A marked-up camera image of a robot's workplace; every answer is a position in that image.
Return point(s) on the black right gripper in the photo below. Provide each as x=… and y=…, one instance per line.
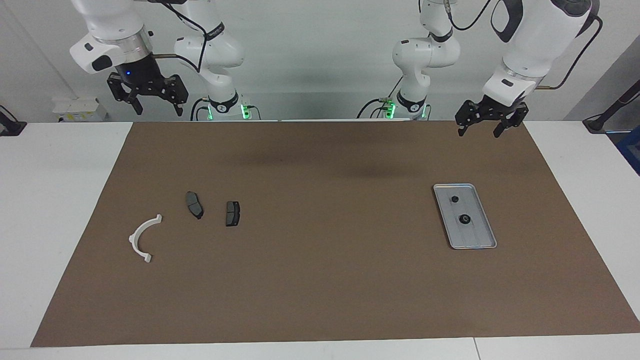
x=142, y=75

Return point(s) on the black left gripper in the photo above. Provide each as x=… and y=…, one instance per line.
x=497, y=111

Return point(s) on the large black bearing gear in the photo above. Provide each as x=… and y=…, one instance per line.
x=464, y=219

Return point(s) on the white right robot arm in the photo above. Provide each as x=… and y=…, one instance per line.
x=115, y=20

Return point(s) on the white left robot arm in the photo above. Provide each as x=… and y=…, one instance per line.
x=535, y=40

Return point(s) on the silver metal tray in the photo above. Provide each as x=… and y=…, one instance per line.
x=475, y=237

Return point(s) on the white box with yellow labels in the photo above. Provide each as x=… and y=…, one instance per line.
x=80, y=109

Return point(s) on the curved dark brake pad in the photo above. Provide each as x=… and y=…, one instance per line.
x=194, y=205

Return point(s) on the blue crate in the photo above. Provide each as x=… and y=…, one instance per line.
x=631, y=150

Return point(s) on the black table clamp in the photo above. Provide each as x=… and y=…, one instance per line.
x=10, y=126

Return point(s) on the rectangular dark brake pad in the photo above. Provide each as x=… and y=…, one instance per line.
x=233, y=214

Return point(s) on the brown table mat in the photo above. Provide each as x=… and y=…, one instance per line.
x=320, y=280

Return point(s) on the white curved plastic bracket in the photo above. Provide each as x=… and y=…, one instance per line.
x=133, y=240

